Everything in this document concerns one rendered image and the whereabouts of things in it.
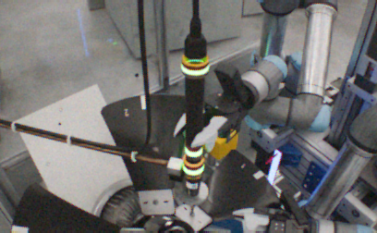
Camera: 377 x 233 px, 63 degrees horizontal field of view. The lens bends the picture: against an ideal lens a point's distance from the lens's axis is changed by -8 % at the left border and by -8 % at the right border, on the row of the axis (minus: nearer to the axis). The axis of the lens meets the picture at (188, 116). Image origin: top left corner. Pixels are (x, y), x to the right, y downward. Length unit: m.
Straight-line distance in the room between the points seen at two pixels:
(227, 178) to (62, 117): 0.50
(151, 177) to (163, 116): 0.15
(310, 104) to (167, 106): 0.36
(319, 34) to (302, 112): 0.23
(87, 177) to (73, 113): 0.19
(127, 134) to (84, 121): 0.21
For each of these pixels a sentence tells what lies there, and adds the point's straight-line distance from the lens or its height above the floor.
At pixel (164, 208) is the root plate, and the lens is 0.82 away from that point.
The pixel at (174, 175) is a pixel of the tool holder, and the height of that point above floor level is 1.36.
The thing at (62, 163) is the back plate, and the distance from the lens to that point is 0.97.
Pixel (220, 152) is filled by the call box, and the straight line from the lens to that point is 1.23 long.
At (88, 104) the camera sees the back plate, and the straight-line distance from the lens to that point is 0.99.
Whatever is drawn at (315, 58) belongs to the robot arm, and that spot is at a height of 1.49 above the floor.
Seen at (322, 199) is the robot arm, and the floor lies 1.21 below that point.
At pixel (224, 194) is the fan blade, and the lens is 0.91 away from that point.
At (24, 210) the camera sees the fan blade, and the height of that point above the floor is 1.39.
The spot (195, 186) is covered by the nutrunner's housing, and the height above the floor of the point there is 1.34.
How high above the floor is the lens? 1.93
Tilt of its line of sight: 42 degrees down
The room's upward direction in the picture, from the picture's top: straight up
